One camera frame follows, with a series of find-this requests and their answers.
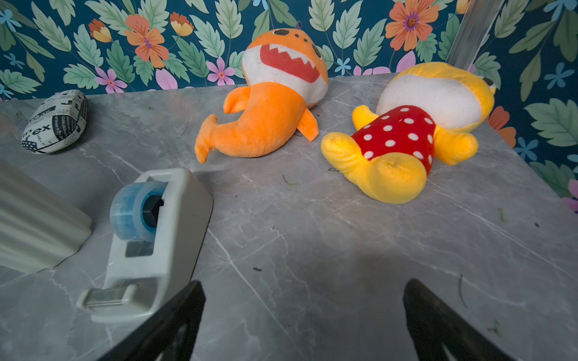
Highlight white tape dispenser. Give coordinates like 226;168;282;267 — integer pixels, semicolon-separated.
76;168;214;323

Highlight aluminium frame post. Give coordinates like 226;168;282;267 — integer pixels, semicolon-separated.
446;0;504;70

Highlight orange shark plush toy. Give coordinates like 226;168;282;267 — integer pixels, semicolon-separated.
194;29;329;163

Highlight yellow plush toy red shorts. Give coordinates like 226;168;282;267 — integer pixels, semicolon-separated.
321;62;497;204

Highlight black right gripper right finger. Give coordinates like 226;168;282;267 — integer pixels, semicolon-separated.
403;279;513;360

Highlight white ribbed vase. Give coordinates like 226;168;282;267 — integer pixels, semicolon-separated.
1;162;92;274

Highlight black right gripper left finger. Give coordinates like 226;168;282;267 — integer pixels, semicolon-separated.
100;280;206;361

